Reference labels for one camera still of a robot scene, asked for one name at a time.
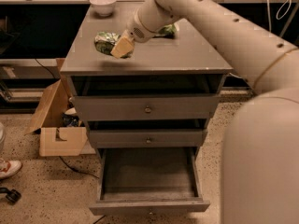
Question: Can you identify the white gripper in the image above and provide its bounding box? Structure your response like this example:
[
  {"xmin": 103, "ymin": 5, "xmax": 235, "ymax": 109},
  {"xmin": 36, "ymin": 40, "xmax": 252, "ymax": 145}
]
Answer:
[{"xmin": 111, "ymin": 9, "xmax": 155, "ymax": 58}]

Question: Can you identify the green crushed can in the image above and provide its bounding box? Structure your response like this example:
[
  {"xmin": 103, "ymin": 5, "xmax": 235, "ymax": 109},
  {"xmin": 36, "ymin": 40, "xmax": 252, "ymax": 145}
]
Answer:
[{"xmin": 94, "ymin": 32, "xmax": 132, "ymax": 59}]

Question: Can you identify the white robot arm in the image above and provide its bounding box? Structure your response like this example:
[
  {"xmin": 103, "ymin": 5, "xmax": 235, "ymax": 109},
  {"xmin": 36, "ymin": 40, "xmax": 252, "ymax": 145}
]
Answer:
[{"xmin": 112, "ymin": 0, "xmax": 299, "ymax": 224}]

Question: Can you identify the grey top drawer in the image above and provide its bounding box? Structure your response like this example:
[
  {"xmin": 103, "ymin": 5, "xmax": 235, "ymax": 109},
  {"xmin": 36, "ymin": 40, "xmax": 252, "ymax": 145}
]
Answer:
[{"xmin": 72, "ymin": 95, "xmax": 219, "ymax": 121}]

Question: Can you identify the grey drawer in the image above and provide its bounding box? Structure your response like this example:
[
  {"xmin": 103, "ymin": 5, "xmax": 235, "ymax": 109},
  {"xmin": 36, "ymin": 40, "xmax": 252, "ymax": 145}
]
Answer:
[
  {"xmin": 89, "ymin": 129, "xmax": 207, "ymax": 148},
  {"xmin": 72, "ymin": 95, "xmax": 219, "ymax": 121}
]

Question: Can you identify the grey drawer cabinet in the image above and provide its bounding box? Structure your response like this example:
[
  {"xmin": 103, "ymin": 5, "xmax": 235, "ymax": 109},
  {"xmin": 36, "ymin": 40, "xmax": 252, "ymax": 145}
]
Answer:
[{"xmin": 60, "ymin": 0, "xmax": 235, "ymax": 217}]

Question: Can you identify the grey middle drawer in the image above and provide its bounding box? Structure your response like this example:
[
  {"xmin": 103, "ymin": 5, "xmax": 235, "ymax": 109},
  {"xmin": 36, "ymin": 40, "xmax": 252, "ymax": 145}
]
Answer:
[{"xmin": 89, "ymin": 129, "xmax": 207, "ymax": 148}]

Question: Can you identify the open bottom drawer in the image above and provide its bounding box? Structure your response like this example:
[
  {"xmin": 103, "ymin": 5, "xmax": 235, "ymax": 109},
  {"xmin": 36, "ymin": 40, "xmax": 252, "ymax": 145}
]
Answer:
[{"xmin": 90, "ymin": 147, "xmax": 210, "ymax": 215}]

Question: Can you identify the green snack bag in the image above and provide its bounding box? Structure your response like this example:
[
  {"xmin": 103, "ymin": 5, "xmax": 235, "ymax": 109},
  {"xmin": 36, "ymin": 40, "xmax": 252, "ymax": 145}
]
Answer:
[{"xmin": 155, "ymin": 24, "xmax": 177, "ymax": 38}]

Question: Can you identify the white ceramic bowl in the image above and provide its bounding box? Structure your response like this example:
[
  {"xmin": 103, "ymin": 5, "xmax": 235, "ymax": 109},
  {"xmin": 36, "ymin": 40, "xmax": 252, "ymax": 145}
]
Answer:
[{"xmin": 90, "ymin": 0, "xmax": 117, "ymax": 17}]

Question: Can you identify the open cardboard box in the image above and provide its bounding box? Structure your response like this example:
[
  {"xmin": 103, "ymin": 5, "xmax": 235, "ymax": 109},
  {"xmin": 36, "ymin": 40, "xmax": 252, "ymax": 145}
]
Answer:
[{"xmin": 25, "ymin": 58, "xmax": 96, "ymax": 157}]

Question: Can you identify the white red sneaker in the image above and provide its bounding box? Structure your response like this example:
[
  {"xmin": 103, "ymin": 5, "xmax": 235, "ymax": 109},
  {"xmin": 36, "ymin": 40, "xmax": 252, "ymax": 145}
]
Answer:
[{"xmin": 0, "ymin": 159, "xmax": 22, "ymax": 179}]

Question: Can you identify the black caster wheel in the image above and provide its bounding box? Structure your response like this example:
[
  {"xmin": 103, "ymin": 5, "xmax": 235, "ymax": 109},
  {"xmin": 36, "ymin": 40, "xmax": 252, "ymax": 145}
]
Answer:
[{"xmin": 0, "ymin": 187, "xmax": 21, "ymax": 203}]

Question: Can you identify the metal wall rail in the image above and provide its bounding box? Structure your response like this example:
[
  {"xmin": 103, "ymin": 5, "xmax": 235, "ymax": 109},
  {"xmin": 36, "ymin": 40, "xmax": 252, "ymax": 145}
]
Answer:
[{"xmin": 0, "ymin": 58, "xmax": 60, "ymax": 79}]

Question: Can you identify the black floor cable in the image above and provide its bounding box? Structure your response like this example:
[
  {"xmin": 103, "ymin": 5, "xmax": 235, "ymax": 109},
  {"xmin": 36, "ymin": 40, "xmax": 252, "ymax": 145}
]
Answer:
[{"xmin": 59, "ymin": 156, "xmax": 101, "ymax": 179}]

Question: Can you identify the white hanging cable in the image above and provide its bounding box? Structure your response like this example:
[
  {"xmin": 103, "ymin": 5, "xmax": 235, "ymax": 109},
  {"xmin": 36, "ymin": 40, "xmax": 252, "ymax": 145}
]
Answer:
[{"xmin": 263, "ymin": 0, "xmax": 293, "ymax": 33}]

